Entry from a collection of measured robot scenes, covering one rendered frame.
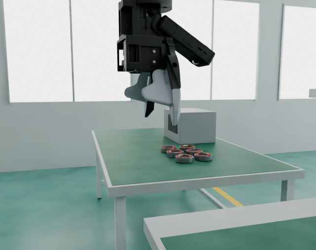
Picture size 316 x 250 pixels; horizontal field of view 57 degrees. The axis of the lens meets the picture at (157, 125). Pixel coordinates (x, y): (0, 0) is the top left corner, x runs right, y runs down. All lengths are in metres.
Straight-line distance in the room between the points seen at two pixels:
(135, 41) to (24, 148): 4.21
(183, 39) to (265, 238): 0.70
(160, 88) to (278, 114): 5.27
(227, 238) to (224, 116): 4.20
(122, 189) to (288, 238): 0.74
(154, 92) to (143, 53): 0.07
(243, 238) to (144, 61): 0.69
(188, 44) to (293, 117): 5.43
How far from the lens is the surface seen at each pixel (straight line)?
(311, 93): 1.28
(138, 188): 1.42
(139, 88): 0.54
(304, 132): 6.10
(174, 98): 0.43
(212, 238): 0.97
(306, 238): 1.06
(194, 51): 0.50
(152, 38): 0.47
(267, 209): 1.22
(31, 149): 4.60
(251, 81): 5.31
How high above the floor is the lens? 1.21
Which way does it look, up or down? 8 degrees down
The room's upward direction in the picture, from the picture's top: straight up
